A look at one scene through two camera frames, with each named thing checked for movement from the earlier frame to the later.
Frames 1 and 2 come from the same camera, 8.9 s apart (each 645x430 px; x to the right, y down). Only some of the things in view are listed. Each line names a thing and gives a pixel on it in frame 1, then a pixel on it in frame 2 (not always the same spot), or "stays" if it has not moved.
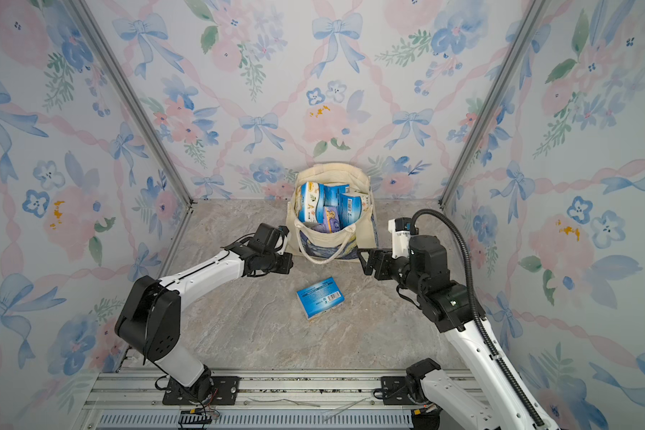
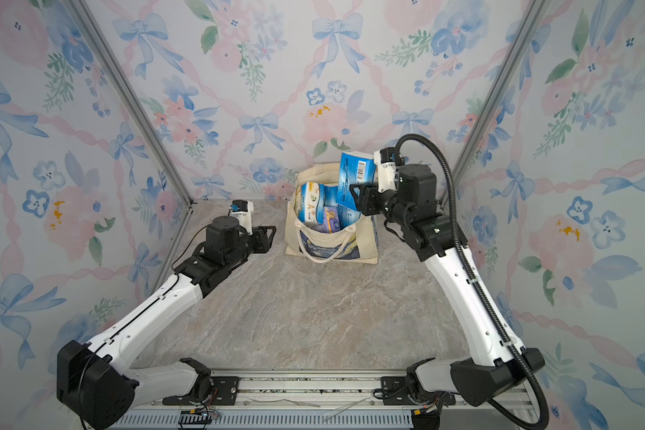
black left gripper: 288,265 to 261,236
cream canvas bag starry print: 322,247 stays
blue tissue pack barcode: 331,193 stays
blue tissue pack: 349,210 stays
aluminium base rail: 258,391 stays
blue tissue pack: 320,298 to 354,169
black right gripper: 385,254 to 370,199
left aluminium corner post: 110,59 stays
